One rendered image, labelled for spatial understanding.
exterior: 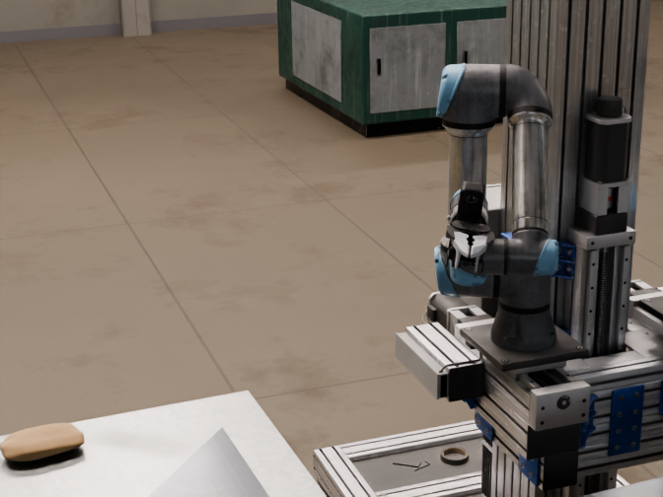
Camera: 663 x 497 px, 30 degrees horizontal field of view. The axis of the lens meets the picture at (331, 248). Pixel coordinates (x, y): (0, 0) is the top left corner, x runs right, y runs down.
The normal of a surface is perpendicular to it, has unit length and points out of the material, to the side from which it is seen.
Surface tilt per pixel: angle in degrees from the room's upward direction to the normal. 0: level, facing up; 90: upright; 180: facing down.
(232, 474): 0
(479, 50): 90
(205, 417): 0
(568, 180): 90
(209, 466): 0
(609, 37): 90
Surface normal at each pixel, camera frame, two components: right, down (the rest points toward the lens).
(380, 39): 0.35, 0.31
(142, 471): -0.01, -0.94
